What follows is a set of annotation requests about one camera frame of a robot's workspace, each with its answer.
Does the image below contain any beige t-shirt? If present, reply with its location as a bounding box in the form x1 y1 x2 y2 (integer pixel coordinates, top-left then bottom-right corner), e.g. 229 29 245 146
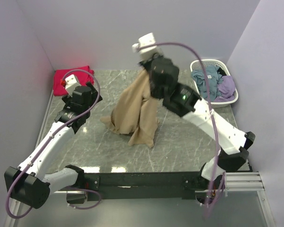
100 70 159 148

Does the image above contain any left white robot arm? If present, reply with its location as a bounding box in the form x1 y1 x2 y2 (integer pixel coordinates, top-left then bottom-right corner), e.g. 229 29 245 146
4 82 102 209

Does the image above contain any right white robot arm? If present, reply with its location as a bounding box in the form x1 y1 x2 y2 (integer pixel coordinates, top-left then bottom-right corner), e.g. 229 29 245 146
139 54 255 190

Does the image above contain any folded red t-shirt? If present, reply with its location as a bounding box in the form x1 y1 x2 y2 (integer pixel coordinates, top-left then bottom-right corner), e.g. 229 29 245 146
53 66 94 96

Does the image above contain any blue t-shirt in basket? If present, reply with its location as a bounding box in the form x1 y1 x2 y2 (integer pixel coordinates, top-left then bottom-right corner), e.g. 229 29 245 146
191 65 223 102

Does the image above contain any white laundry basket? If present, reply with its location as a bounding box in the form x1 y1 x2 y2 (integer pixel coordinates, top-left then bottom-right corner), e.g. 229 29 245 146
190 59 238 108

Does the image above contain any purple t-shirt in basket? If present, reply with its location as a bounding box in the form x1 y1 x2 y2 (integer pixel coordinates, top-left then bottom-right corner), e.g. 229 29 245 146
214 75 236 102

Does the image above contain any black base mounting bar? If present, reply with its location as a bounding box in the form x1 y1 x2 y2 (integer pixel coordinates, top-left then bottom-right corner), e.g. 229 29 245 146
66 170 227 204

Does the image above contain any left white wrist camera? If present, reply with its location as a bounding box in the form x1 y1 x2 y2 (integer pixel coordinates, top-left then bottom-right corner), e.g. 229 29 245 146
61 74 81 95

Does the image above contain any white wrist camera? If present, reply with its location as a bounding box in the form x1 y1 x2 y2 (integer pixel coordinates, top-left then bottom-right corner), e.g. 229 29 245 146
132 33 163 61
61 74 81 95

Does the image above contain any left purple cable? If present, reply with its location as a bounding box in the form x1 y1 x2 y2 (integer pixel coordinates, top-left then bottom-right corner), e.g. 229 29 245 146
5 69 101 219

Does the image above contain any purple cable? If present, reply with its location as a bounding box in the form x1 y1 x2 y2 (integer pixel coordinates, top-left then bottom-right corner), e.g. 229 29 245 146
137 42 227 218
5 69 101 219

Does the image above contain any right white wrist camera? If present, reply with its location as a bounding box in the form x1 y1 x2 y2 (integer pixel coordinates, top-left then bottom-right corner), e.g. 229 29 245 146
132 33 163 61

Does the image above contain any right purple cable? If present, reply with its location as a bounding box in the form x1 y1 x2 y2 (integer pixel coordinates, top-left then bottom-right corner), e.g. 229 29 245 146
137 42 227 218

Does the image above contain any aluminium frame rail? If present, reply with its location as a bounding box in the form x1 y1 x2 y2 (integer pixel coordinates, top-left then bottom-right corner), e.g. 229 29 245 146
4 94 275 227

